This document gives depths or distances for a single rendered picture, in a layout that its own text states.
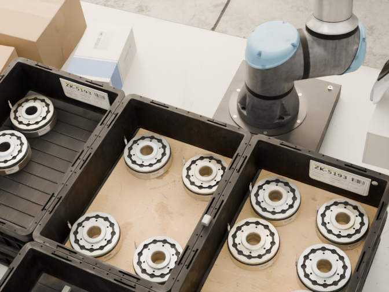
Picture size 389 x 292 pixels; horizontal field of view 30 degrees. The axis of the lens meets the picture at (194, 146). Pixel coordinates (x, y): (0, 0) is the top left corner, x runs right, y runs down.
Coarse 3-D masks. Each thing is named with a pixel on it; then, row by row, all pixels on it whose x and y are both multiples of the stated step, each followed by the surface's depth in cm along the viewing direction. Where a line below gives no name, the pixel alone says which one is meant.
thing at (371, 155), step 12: (384, 96) 126; (384, 108) 125; (372, 120) 123; (384, 120) 123; (372, 132) 122; (384, 132) 122; (372, 144) 124; (384, 144) 123; (372, 156) 127; (384, 156) 125; (384, 168) 128
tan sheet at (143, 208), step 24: (120, 168) 159; (120, 192) 156; (144, 192) 155; (168, 192) 154; (120, 216) 152; (144, 216) 151; (168, 216) 151; (192, 216) 150; (144, 240) 148; (120, 264) 145
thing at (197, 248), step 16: (256, 144) 148; (272, 144) 148; (288, 144) 147; (240, 160) 146; (320, 160) 145; (336, 160) 144; (368, 176) 142; (384, 176) 141; (224, 192) 141; (384, 192) 138; (384, 208) 136; (368, 240) 133; (192, 256) 134; (368, 256) 131; (176, 288) 130; (352, 288) 127
